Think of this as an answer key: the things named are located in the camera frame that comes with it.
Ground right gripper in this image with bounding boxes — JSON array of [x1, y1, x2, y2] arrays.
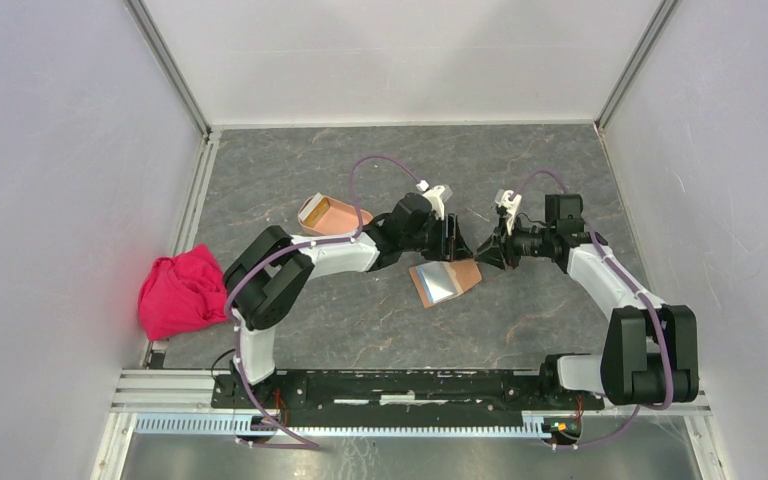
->
[[473, 213, 555, 271]]

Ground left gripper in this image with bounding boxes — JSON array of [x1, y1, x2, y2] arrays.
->
[[401, 213, 473, 263]]

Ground tan leather card holder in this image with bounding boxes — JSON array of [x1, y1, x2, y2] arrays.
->
[[409, 259, 482, 308]]

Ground pink oval tray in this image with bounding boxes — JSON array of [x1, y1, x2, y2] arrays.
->
[[297, 193, 373, 237]]

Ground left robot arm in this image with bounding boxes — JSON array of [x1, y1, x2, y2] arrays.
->
[[223, 193, 473, 408]]

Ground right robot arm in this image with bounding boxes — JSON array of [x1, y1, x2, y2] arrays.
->
[[475, 190, 699, 409]]

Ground red crumpled cloth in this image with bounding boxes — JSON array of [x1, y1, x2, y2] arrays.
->
[[137, 244, 227, 342]]

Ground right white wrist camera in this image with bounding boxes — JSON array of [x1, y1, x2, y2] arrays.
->
[[494, 189, 522, 234]]

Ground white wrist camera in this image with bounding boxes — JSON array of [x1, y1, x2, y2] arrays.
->
[[494, 189, 522, 234], [416, 179, 453, 220]]

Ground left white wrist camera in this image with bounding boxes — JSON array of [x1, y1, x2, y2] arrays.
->
[[416, 179, 453, 220]]

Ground white toothed cable duct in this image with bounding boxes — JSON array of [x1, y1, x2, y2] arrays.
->
[[134, 413, 550, 440]]

